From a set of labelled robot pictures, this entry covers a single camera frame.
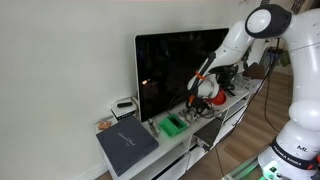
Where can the white tv stand cabinet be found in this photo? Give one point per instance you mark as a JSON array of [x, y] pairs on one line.
[[175, 155]]

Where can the green plastic box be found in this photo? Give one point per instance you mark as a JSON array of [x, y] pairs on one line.
[[172, 125]]

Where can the black remote control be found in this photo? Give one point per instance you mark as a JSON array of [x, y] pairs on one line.
[[124, 104]]

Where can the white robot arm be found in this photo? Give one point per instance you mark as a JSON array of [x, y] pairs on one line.
[[293, 154]]

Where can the white set-top box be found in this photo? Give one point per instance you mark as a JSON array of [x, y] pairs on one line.
[[120, 113]]

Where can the small orange brown object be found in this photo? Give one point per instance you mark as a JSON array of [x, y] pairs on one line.
[[104, 125]]

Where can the silver metal stick object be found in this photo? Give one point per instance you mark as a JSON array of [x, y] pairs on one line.
[[152, 127]]

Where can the dark grey flat box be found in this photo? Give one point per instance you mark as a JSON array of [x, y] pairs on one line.
[[125, 143]]

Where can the black flat screen television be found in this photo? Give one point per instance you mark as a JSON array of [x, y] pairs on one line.
[[165, 62]]

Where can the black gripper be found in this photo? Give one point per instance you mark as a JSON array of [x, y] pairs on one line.
[[194, 102]]

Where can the clear plastic container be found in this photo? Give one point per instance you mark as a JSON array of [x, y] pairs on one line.
[[246, 84]]

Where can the red hat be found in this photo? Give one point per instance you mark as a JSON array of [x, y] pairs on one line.
[[219, 99]]

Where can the green potted plant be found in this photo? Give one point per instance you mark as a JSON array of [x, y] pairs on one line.
[[229, 72]]

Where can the grey white striped cloth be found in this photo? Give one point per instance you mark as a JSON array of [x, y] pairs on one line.
[[192, 114]]

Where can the brown box on stand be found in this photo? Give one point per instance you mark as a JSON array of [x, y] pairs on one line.
[[254, 71]]

